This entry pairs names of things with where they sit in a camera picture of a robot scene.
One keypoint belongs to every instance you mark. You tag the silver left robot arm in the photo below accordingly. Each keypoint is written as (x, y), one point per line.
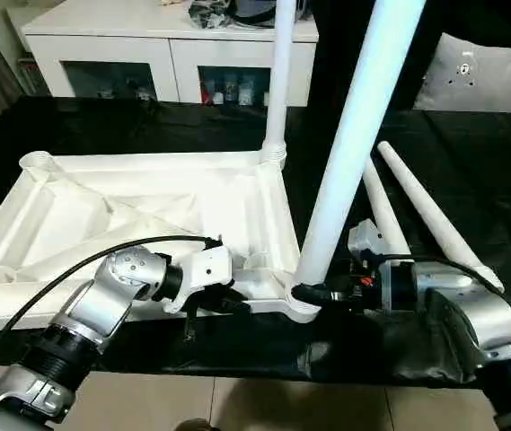
(93, 323)

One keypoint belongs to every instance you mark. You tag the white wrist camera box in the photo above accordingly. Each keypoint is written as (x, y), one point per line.
(203, 268)
(367, 241)

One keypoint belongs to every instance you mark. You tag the white plastic table leg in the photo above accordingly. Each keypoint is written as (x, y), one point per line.
(385, 215)
(435, 215)
(279, 81)
(354, 135)

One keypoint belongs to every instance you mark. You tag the grey pillow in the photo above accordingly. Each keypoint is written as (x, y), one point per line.
(484, 76)

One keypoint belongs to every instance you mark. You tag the black work mat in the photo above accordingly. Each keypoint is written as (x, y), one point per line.
(488, 180)

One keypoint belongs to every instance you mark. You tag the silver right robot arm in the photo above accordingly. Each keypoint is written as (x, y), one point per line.
(471, 314)

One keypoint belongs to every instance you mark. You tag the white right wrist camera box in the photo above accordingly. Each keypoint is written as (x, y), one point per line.
(367, 241)

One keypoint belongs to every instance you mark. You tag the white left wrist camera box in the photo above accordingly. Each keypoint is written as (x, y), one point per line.
(203, 268)

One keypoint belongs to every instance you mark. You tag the white plastic table top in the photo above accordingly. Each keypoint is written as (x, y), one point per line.
(102, 215)

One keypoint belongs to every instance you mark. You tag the white cabinet with glass doors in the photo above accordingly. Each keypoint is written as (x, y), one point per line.
(120, 40)

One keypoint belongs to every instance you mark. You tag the grey black bag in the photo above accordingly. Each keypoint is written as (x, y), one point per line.
(251, 11)

